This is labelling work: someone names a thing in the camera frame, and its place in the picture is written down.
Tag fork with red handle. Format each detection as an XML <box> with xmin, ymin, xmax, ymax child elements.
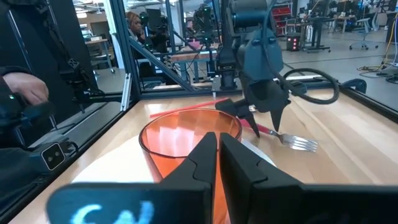
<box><xmin>239</xmin><ymin>118</ymin><xmax>319</xmax><ymax>154</ymax></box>

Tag black handheld device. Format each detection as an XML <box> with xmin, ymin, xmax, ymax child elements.
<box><xmin>0</xmin><ymin>93</ymin><xmax>57</xmax><ymax>147</ymax></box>

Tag red tool cabinet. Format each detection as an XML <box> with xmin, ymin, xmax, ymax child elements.
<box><xmin>271</xmin><ymin>6</ymin><xmax>294</xmax><ymax>29</ymax></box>

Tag black background robot rig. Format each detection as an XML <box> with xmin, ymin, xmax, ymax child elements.
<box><xmin>192</xmin><ymin>2</ymin><xmax>216</xmax><ymax>45</ymax></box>
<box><xmin>138</xmin><ymin>8</ymin><xmax>171</xmax><ymax>53</ymax></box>

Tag black aluminium table frame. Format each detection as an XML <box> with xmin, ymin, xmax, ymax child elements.
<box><xmin>0</xmin><ymin>0</ymin><xmax>398</xmax><ymax>223</ymax></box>

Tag black standing desk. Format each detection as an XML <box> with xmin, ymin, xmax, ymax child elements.
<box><xmin>297</xmin><ymin>14</ymin><xmax>333</xmax><ymax>54</ymax></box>

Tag silver frame bracket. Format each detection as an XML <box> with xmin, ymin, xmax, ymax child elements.
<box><xmin>120</xmin><ymin>72</ymin><xmax>134</xmax><ymax>113</ymax></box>

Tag person's hand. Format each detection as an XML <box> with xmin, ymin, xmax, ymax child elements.
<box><xmin>2</xmin><ymin>72</ymin><xmax>50</xmax><ymax>106</ymax></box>

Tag red drinking straw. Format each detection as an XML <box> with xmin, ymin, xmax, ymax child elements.
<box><xmin>149</xmin><ymin>96</ymin><xmax>231</xmax><ymax>119</ymax></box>

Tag orange translucent plastic cup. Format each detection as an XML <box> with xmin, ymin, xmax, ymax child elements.
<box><xmin>138</xmin><ymin>108</ymin><xmax>244</xmax><ymax>224</ymax></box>

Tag small black camera box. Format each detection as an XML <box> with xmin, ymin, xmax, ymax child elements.
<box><xmin>29</xmin><ymin>136</ymin><xmax>79</xmax><ymax>175</ymax></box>

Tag black frame clamp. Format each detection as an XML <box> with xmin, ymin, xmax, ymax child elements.
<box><xmin>340</xmin><ymin>78</ymin><xmax>368</xmax><ymax>95</ymax></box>

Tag thick black gripper cable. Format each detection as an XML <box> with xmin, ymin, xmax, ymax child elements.
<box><xmin>260</xmin><ymin>0</ymin><xmax>341</xmax><ymax>105</ymax></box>

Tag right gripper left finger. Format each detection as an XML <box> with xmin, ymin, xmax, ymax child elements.
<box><xmin>45</xmin><ymin>131</ymin><xmax>218</xmax><ymax>224</ymax></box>

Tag wooden workbench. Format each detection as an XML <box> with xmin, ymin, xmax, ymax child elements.
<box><xmin>170</xmin><ymin>49</ymin><xmax>219</xmax><ymax>83</ymax></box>

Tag wooden desk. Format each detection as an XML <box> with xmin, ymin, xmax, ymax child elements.
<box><xmin>83</xmin><ymin>36</ymin><xmax>116</xmax><ymax>75</ymax></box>

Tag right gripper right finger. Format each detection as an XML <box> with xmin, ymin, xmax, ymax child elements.
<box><xmin>219</xmin><ymin>133</ymin><xmax>398</xmax><ymax>224</ymax></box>

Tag person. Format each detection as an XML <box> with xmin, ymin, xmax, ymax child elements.
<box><xmin>125</xmin><ymin>11</ymin><xmax>147</xmax><ymax>45</ymax></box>

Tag yellow floor cable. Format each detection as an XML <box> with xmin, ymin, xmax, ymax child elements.
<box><xmin>356</xmin><ymin>26</ymin><xmax>398</xmax><ymax>76</ymax></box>

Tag person's forearm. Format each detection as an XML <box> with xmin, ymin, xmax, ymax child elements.
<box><xmin>0</xmin><ymin>64</ymin><xmax>32</xmax><ymax>82</ymax></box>

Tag black box with red lights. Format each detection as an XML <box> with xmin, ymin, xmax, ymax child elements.
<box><xmin>285</xmin><ymin>33</ymin><xmax>301</xmax><ymax>52</ymax></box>

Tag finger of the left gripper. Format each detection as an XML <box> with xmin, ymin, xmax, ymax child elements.
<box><xmin>269</xmin><ymin>105</ymin><xmax>286</xmax><ymax>132</ymax></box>
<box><xmin>214</xmin><ymin>98</ymin><xmax>261</xmax><ymax>138</ymax></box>

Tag grey office chair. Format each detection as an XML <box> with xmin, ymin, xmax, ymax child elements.
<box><xmin>348</xmin><ymin>16</ymin><xmax>380</xmax><ymax>52</ymax></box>

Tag black lattice support strut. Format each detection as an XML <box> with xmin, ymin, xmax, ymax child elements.
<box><xmin>46</xmin><ymin>0</ymin><xmax>105</xmax><ymax>105</ymax></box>

